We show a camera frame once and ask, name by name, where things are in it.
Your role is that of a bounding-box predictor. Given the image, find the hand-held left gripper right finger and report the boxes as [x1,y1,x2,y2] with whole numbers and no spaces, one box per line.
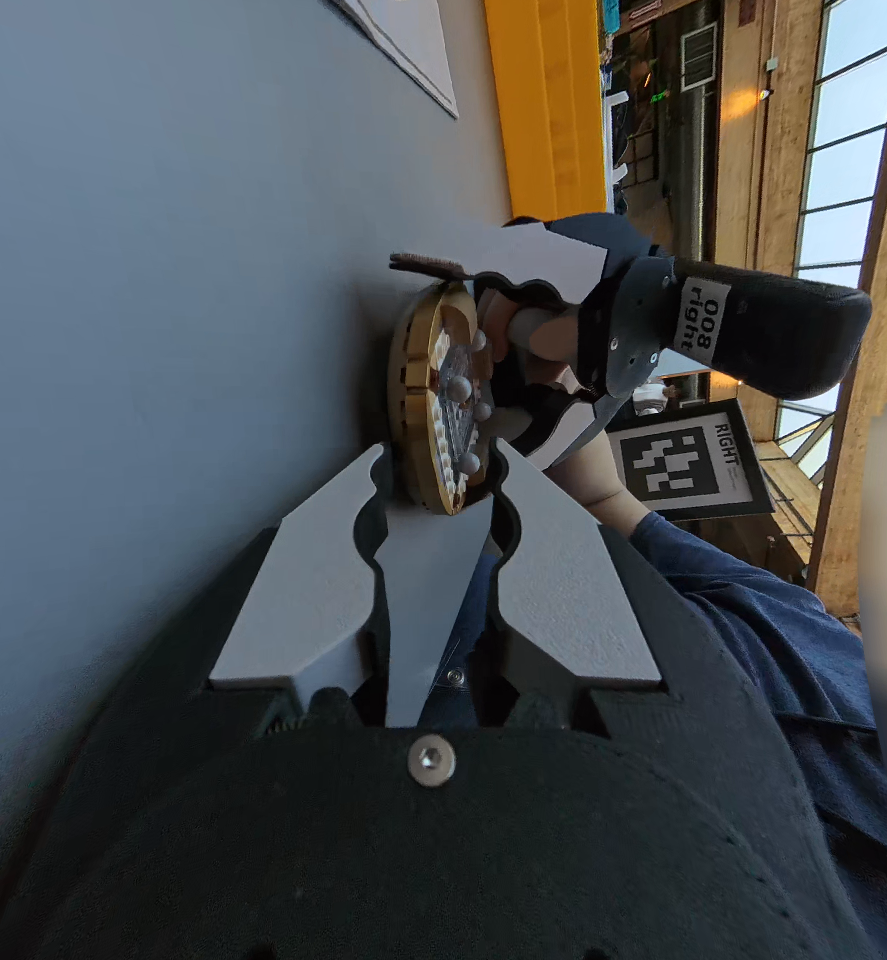
[487,438,671,691]

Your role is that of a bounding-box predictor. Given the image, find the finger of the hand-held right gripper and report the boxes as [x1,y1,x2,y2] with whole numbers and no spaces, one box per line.
[468,213,674,309]
[511,386,634,471]

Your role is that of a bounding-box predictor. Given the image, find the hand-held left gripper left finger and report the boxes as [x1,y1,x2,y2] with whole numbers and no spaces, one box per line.
[208,442,394,693]

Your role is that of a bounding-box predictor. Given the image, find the brown lego plate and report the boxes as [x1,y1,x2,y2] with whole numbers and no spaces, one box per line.
[388,252,464,278]

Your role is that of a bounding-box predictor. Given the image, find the round gold lego model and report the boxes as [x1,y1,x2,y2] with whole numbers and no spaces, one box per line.
[387,281,499,517]

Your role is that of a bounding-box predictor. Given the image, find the lego instruction booklet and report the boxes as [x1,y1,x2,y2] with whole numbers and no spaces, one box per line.
[329,0,460,120]

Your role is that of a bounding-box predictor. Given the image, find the person's right hand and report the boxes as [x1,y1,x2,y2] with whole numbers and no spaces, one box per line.
[479,288,589,391]

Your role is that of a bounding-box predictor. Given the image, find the black framed marker sign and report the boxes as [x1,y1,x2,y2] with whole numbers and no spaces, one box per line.
[608,398,777,523]

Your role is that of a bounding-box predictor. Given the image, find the person's blue jeans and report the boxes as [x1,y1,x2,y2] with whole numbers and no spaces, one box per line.
[419,553,506,730]

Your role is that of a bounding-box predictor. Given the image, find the yellow plastic bin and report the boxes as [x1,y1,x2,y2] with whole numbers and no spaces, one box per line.
[484,0,610,223]

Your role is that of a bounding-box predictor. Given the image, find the glass skylight windows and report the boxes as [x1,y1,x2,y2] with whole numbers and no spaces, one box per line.
[777,0,887,481]

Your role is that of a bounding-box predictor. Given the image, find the metal air duct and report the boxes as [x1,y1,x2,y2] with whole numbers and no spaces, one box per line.
[667,0,719,264]

